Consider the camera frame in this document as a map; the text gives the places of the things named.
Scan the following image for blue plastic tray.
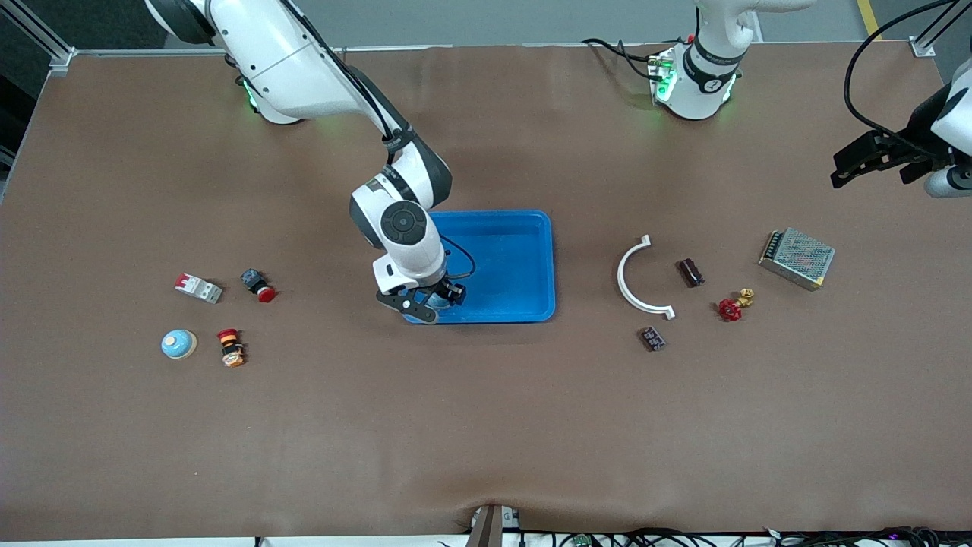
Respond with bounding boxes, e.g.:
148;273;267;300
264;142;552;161
400;210;557;324

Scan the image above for metal mesh power supply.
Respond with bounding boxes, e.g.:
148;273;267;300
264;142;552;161
758;227;836;292

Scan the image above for red orange emergency stop button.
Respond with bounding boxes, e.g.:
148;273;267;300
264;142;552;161
216;328;246;368

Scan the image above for white red circuit breaker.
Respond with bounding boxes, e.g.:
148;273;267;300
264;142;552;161
174;273;224;305

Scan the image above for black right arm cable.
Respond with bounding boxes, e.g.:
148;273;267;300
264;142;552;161
281;0;478;282

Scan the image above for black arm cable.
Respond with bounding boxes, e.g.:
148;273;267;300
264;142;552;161
844;0;936;143
281;0;478;282

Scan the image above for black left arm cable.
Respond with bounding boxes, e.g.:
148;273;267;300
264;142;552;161
844;0;936;143

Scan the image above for aluminium frame post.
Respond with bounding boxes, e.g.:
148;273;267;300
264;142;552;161
910;0;972;58
0;0;77;77

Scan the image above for red push button switch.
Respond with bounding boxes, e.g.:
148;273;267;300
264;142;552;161
241;267;277;304

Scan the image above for white curved bracket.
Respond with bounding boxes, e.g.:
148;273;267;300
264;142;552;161
617;235;676;321

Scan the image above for red handle brass valve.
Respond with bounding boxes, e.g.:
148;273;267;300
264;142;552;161
718;288;756;322

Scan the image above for brown grey camera mount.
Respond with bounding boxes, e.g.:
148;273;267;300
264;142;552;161
465;503;523;547

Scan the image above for black cables at arm base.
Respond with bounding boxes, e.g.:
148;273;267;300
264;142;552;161
582;36;663;81

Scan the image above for black cable bundle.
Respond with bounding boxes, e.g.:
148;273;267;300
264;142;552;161
520;526;972;547

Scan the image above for silver table edge rail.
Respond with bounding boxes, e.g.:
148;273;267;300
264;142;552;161
72;42;693;58

